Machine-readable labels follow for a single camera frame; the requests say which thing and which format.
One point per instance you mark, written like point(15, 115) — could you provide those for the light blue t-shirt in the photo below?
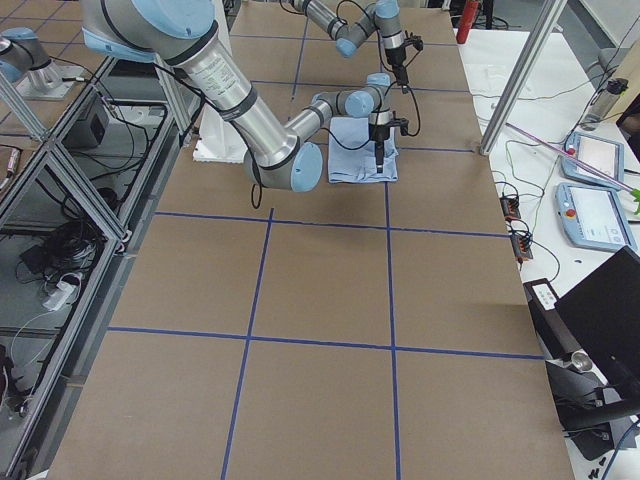
point(351, 155)

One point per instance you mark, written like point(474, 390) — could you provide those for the small orange circuit board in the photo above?
point(510, 208)

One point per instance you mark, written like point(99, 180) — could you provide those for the lower teach pendant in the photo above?
point(592, 217)

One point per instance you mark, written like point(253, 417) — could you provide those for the black laptop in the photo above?
point(602, 314)

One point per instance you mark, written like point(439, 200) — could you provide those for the aluminium frame post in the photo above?
point(535, 42)

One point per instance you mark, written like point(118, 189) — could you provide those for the red bottle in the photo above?
point(466, 21)

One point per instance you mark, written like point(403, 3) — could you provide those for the brown paper table cover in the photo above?
point(352, 332)

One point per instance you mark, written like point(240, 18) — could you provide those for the black box with label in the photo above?
point(555, 335)

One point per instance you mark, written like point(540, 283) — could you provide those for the upper teach pendant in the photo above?
point(605, 155)

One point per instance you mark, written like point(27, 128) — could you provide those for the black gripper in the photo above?
point(396, 58)
point(378, 133)

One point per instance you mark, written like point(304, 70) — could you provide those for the clear water bottle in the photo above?
point(604, 102)

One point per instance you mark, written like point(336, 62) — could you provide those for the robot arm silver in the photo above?
point(380, 19)
point(185, 34)

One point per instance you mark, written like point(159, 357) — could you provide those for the teach pendant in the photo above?
point(605, 155)
point(592, 217)

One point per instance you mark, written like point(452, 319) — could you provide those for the aluminium frame rack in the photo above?
point(71, 221)

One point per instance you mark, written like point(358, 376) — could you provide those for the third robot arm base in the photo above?
point(25, 62)

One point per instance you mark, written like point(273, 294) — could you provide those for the purple stick green tip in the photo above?
point(635, 193)

